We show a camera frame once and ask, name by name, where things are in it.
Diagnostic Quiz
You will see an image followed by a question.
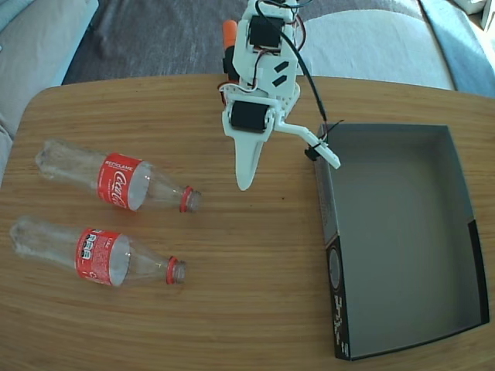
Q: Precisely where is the blue grey blanket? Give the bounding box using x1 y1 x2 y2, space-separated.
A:
419 0 495 97

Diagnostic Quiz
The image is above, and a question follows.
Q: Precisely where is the grey cardboard box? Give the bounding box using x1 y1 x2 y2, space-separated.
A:
311 122 491 362

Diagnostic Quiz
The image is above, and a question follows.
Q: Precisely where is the dark grey rug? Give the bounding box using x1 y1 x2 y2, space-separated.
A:
61 0 425 87

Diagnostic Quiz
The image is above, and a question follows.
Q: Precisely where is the orange and black clamp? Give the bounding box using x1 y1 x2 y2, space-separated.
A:
221 19 244 84

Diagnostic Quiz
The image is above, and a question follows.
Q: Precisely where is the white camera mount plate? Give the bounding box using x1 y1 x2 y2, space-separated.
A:
276 120 342 170

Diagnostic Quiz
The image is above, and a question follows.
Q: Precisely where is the light grey sofa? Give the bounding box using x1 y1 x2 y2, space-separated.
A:
0 0 100 185

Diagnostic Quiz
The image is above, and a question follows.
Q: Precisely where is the clear bottle with red label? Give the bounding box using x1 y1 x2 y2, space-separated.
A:
34 138 203 213
9 215 187 289

